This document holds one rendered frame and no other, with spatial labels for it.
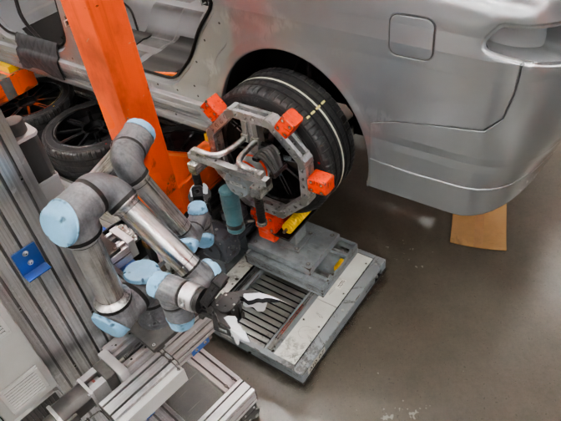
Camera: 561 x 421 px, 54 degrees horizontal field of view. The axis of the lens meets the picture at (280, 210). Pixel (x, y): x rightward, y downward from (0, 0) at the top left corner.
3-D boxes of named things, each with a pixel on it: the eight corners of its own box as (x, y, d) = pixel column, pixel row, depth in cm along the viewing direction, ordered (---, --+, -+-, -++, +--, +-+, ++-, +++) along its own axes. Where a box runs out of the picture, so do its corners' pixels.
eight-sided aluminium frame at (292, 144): (319, 222, 255) (310, 122, 219) (311, 231, 251) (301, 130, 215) (228, 187, 281) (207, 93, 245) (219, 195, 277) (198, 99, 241)
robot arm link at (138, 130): (53, 210, 216) (122, 131, 185) (69, 185, 227) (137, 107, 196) (79, 227, 221) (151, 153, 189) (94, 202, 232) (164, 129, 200)
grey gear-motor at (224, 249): (276, 238, 321) (269, 192, 298) (231, 286, 297) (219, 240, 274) (251, 227, 330) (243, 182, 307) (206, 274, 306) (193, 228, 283)
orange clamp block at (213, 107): (229, 108, 244) (216, 92, 243) (218, 116, 240) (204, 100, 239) (223, 114, 250) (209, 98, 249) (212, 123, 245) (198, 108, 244)
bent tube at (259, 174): (288, 154, 229) (285, 132, 222) (260, 180, 218) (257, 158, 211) (255, 143, 237) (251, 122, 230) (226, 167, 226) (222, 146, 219)
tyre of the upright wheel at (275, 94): (226, 127, 294) (321, 208, 289) (198, 150, 280) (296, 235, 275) (265, 36, 240) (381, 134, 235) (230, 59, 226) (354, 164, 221)
